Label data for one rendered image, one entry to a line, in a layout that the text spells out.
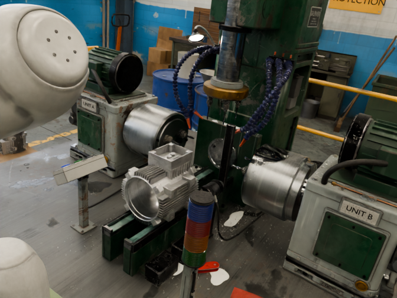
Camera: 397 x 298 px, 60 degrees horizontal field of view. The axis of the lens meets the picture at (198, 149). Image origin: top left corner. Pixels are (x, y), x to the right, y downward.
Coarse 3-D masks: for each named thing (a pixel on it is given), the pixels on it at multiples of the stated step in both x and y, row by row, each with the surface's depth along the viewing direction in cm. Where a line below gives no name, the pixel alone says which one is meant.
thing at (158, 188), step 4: (192, 168) 120; (128, 172) 111; (132, 172) 112; (188, 172) 120; (192, 172) 119; (128, 176) 112; (160, 184) 107; (156, 188) 106; (160, 188) 106; (156, 192) 106; (160, 192) 106; (128, 208) 117; (152, 220) 111; (156, 220) 111; (160, 220) 112; (152, 224) 112; (156, 224) 111
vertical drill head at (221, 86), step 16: (224, 32) 124; (224, 48) 125; (240, 48) 125; (224, 64) 127; (240, 64) 129; (208, 80) 137; (224, 80) 129; (240, 80) 134; (208, 96) 133; (224, 96) 127; (240, 96) 128; (208, 112) 137; (224, 112) 132
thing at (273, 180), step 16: (256, 160) 121; (272, 160) 120; (288, 160) 119; (304, 160) 119; (256, 176) 119; (272, 176) 117; (288, 176) 115; (304, 176) 114; (256, 192) 120; (272, 192) 116; (288, 192) 114; (256, 208) 127; (272, 208) 119; (288, 208) 116
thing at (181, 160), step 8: (168, 144) 122; (152, 152) 115; (160, 152) 120; (168, 152) 123; (176, 152) 123; (184, 152) 121; (192, 152) 119; (152, 160) 115; (160, 160) 113; (168, 160) 111; (176, 160) 112; (184, 160) 117; (168, 168) 112; (176, 168) 114; (184, 168) 118; (168, 176) 113; (176, 176) 115
